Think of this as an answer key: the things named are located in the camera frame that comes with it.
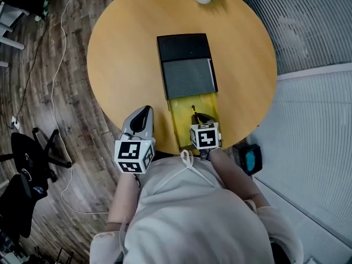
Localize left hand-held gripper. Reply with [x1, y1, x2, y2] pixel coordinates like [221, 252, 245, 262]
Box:
[114, 105, 156, 174]

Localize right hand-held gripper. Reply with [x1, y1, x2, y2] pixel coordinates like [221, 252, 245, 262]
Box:
[190, 113, 222, 159]

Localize black and yellow toolbox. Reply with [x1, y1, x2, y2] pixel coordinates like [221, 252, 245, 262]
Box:
[156, 33, 221, 156]

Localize person's left forearm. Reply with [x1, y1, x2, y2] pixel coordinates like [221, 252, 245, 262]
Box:
[106, 171, 141, 232]

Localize person's right forearm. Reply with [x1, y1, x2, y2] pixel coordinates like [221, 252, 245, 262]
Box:
[208, 148, 272, 208]

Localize black container with blue item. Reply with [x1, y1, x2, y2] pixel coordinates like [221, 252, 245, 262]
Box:
[233, 144, 263, 176]

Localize round wooden table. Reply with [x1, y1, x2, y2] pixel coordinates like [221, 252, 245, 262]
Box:
[86, 0, 278, 156]

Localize person's white shirt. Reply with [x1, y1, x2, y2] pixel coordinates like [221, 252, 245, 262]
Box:
[89, 150, 305, 264]

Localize black office chair with logo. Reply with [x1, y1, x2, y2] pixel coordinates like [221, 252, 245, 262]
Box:
[0, 127, 73, 239]

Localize white window blinds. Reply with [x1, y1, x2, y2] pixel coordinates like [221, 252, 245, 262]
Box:
[224, 0, 352, 244]

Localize white desk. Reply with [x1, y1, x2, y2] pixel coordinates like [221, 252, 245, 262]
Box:
[0, 1, 30, 68]

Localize white strap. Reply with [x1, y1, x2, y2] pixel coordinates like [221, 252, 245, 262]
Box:
[152, 149, 218, 196]

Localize white floor cable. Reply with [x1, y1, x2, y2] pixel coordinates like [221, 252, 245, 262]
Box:
[51, 0, 111, 216]

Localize black floor cable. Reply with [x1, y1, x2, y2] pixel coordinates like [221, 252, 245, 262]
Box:
[0, 22, 49, 129]

